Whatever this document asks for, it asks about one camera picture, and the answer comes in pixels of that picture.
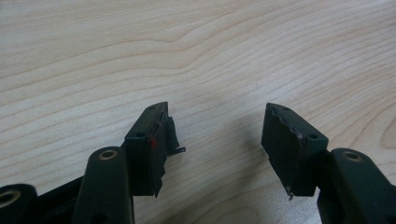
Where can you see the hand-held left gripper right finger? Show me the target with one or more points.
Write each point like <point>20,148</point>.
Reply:
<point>299,155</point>

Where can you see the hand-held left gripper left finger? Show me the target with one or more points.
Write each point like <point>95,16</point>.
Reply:
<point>146,149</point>

